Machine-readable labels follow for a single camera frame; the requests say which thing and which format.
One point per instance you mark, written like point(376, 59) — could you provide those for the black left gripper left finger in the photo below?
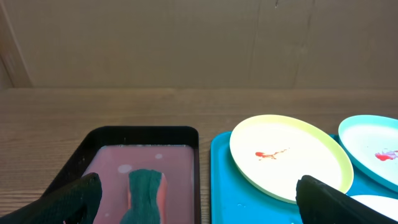
point(76, 202)

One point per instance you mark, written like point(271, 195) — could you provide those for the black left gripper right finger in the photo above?
point(319, 203)

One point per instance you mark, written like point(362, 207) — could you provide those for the yellow-green plate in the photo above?
point(273, 152)

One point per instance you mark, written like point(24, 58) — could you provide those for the white plate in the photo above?
point(384, 205)

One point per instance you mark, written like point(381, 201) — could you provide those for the green and orange sponge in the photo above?
point(147, 190)

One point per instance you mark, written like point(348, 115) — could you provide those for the light blue plate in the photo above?
point(370, 141)

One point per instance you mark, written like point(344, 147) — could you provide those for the black tray with pink water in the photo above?
point(114, 151)

